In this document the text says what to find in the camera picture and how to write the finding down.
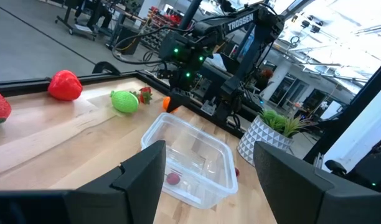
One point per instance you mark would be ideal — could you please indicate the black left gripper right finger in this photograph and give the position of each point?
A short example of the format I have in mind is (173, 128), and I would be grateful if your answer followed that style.
(302, 199)

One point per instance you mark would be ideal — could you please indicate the dark red cherry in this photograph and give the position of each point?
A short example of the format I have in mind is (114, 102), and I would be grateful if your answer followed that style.
(237, 171)
(173, 178)

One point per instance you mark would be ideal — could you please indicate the black rolling cart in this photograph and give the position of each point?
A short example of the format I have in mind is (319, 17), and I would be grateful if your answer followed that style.
(73, 31)

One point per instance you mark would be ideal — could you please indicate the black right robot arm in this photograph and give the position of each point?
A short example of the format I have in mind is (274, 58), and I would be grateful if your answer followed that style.
(240, 21)

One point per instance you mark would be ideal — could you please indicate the succulent in white pot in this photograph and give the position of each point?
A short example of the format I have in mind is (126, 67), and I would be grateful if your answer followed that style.
(259, 137)

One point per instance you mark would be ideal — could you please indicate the black pole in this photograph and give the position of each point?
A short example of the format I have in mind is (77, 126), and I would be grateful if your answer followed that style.
(190, 14)
(349, 112)

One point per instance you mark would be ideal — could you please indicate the small strawberry green leaves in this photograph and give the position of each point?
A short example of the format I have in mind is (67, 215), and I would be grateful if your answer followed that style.
(145, 95)

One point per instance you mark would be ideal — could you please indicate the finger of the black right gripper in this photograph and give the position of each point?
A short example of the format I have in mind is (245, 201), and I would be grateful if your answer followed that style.
(178, 98)

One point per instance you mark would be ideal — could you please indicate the black aluminium table frame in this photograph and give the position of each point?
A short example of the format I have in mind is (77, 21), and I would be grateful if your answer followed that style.
(22, 85)

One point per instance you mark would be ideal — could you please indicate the orange fruit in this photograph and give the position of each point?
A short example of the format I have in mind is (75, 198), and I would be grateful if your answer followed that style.
(165, 103)

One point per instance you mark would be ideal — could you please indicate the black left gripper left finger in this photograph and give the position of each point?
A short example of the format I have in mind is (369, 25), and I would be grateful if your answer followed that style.
(115, 199)

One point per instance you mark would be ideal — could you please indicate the silver metal bracket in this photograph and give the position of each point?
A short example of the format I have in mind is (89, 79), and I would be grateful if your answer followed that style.
(207, 107)

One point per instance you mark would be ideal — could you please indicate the clear plastic tupperware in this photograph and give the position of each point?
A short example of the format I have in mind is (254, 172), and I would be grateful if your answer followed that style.
(193, 155)

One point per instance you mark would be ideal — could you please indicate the green lime fruit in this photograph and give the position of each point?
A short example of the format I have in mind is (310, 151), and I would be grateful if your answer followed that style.
(124, 101)

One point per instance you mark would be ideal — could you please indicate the black curved bracket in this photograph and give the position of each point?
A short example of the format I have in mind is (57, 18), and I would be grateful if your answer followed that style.
(98, 68)

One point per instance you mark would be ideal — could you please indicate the shelf with red bins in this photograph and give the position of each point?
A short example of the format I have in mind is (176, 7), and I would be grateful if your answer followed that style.
(161, 18)

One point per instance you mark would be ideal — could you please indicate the black box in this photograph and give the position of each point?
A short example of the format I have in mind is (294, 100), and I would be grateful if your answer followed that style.
(129, 40)

